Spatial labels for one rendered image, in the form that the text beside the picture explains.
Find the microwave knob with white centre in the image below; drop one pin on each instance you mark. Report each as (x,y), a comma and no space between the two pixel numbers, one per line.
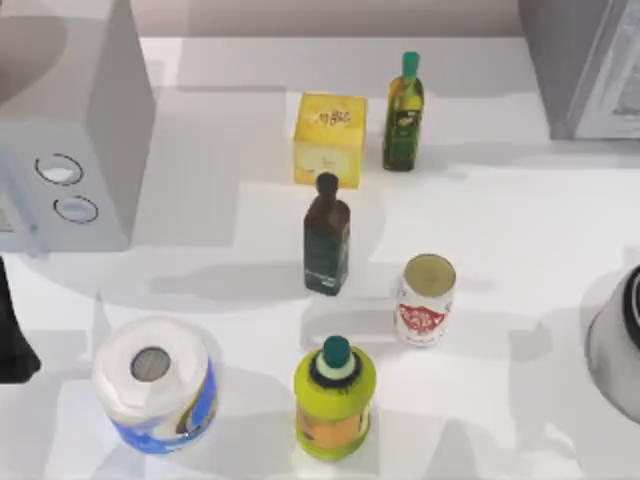
(58,169)

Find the wide yellow-green bottle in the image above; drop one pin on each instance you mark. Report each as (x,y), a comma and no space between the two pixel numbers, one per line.
(334,405)

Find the yellow box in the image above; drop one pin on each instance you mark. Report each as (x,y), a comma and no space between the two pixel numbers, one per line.
(330,142)

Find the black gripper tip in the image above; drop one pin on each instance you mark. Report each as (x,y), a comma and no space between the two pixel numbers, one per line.
(12,340)

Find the pale microwave oven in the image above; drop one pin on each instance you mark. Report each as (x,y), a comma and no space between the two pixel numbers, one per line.
(100,125)

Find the dark brown bottle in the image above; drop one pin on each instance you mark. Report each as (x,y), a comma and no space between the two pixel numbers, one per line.
(326,245)

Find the red and white can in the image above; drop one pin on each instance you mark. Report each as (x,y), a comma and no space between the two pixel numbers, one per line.
(426,305)

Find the microwave knob with blue centre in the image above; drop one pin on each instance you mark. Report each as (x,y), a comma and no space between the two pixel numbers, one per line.
(75,208)

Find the tall green oil bottle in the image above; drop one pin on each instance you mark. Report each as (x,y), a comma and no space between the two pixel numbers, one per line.
(404,125)

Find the white paper roll blue wrap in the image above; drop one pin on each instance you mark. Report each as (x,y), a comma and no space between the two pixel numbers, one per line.
(155,385)

